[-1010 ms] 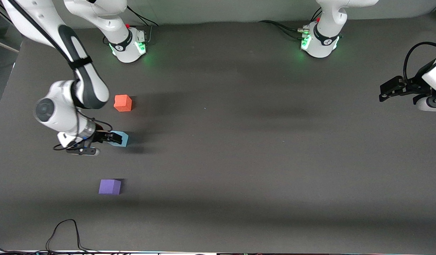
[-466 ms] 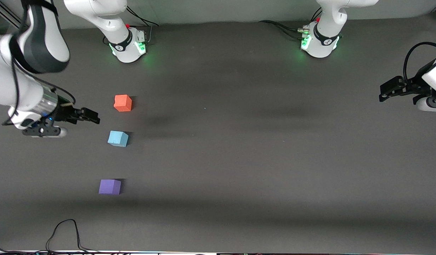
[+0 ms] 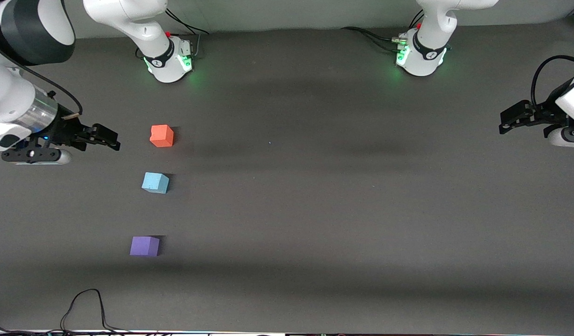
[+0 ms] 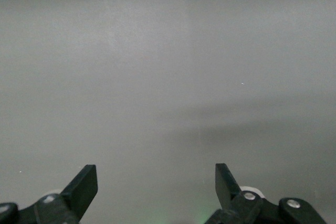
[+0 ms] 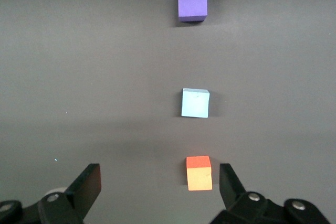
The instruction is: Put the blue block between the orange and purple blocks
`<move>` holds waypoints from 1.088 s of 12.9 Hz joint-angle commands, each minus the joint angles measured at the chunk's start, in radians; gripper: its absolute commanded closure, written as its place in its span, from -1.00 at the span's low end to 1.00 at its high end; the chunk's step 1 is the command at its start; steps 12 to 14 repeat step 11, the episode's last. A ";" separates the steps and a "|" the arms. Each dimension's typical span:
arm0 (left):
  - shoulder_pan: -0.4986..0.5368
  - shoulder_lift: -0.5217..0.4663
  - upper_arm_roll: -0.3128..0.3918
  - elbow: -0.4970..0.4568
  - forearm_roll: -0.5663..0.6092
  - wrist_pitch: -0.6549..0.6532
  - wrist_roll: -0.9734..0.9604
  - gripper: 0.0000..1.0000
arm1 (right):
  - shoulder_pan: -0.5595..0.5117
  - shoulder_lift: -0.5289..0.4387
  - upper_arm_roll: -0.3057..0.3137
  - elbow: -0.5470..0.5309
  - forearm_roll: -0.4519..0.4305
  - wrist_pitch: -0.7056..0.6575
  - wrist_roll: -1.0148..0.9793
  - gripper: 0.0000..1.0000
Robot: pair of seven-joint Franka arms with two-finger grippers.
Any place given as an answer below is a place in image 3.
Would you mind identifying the light blue foam block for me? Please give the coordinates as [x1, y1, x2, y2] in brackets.
[141, 172, 170, 195]

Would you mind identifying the black base power cable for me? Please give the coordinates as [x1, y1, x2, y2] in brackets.
[340, 26, 405, 53]
[164, 8, 210, 36]

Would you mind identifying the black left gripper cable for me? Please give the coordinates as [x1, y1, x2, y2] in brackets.
[530, 55, 574, 109]

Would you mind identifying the purple foam block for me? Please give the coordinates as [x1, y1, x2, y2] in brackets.
[129, 236, 161, 257]

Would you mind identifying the orange foam block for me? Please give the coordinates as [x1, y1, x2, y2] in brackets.
[149, 124, 175, 148]

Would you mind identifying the black looped table cable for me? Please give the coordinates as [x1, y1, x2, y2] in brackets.
[60, 288, 131, 334]

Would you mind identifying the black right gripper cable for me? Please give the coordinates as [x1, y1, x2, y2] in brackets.
[16, 65, 84, 116]

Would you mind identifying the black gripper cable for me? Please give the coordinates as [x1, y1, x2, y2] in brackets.
[16, 65, 84, 116]
[530, 55, 574, 109]

